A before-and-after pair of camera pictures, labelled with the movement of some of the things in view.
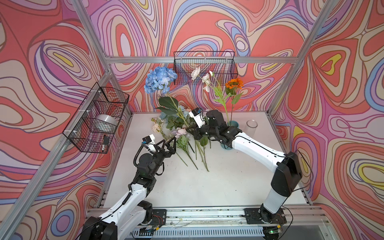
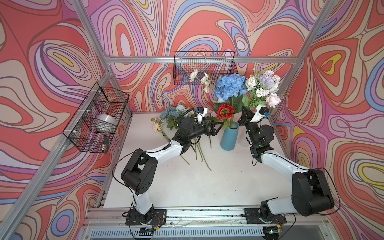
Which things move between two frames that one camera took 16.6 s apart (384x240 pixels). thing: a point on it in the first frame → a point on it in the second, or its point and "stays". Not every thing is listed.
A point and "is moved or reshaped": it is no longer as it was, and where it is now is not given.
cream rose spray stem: x=156 y=127 stays
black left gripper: x=163 y=150 → x=212 y=128
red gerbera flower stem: x=200 y=144 → x=224 y=112
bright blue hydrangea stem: x=160 y=78 → x=229 y=89
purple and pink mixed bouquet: x=182 y=137 is moved or reshaped
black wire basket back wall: x=192 y=68 stays
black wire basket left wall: x=92 y=128 stays
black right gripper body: x=205 y=130 → x=247 y=119
